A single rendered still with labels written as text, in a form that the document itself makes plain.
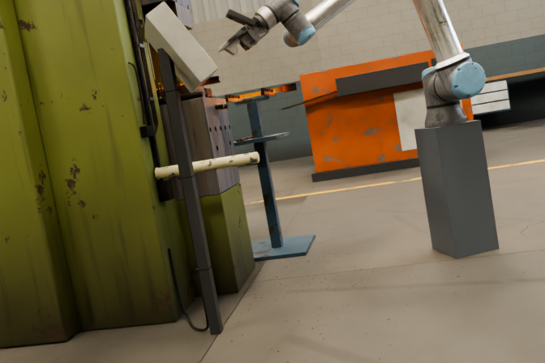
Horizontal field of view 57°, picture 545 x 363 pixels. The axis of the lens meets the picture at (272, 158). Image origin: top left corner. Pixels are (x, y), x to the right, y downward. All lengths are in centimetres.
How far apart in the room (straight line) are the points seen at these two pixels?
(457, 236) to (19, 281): 190
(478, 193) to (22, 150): 196
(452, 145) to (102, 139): 151
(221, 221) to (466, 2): 838
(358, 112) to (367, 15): 443
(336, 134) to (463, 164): 349
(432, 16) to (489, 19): 793
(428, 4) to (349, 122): 362
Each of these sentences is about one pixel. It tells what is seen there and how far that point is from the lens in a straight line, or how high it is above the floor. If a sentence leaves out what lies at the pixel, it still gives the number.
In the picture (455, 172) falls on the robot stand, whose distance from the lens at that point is 238.
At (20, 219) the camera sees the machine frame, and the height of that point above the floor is 54.
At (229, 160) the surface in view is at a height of 63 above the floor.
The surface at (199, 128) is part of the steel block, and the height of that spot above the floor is 78.
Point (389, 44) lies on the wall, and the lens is 988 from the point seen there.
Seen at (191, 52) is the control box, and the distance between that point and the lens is 172.
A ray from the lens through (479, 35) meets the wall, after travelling 1010.
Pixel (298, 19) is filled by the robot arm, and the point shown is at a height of 113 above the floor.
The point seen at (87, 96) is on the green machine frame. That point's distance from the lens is 218.
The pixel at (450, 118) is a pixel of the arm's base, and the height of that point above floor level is 63.
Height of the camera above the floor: 74
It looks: 4 degrees down
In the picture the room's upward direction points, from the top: 10 degrees counter-clockwise
